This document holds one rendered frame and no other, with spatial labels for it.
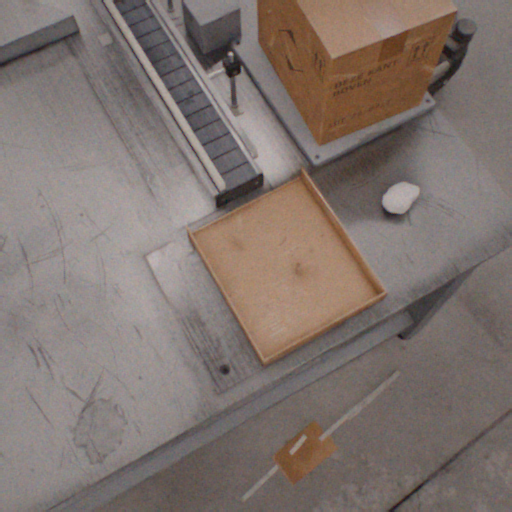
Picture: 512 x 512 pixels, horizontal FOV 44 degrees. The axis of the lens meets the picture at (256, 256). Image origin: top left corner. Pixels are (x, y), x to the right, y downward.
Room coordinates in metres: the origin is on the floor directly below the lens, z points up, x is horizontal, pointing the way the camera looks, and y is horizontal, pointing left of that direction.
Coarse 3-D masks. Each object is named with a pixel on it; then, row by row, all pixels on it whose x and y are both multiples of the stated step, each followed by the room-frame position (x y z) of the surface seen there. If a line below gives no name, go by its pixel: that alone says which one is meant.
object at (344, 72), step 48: (288, 0) 0.83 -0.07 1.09; (336, 0) 0.80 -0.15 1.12; (384, 0) 0.80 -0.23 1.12; (432, 0) 0.80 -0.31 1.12; (288, 48) 0.82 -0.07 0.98; (336, 48) 0.70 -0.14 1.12; (384, 48) 0.72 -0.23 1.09; (432, 48) 0.76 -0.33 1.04; (336, 96) 0.69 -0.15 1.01; (384, 96) 0.73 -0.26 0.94
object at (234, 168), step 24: (120, 0) 1.05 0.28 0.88; (144, 0) 1.05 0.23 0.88; (144, 24) 0.98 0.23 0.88; (144, 48) 0.92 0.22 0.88; (168, 48) 0.92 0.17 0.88; (168, 72) 0.85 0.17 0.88; (192, 96) 0.79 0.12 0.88; (192, 120) 0.73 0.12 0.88; (216, 120) 0.73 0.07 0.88; (216, 144) 0.67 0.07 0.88; (216, 168) 0.62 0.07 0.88; (240, 168) 0.62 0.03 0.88
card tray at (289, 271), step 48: (288, 192) 0.59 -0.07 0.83; (192, 240) 0.48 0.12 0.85; (240, 240) 0.49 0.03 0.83; (288, 240) 0.48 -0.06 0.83; (336, 240) 0.48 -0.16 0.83; (240, 288) 0.39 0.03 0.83; (288, 288) 0.38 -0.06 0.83; (336, 288) 0.38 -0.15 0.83; (384, 288) 0.37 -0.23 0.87; (288, 336) 0.29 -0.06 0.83
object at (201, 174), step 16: (96, 0) 1.06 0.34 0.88; (112, 32) 0.98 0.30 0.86; (128, 48) 0.92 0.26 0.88; (176, 48) 0.92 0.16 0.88; (144, 80) 0.84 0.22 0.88; (208, 96) 0.79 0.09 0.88; (160, 112) 0.77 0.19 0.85; (176, 128) 0.72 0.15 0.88; (240, 144) 0.67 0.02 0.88; (192, 160) 0.64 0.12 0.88; (208, 176) 0.60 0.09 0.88; (208, 192) 0.58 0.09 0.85; (240, 192) 0.58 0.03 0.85
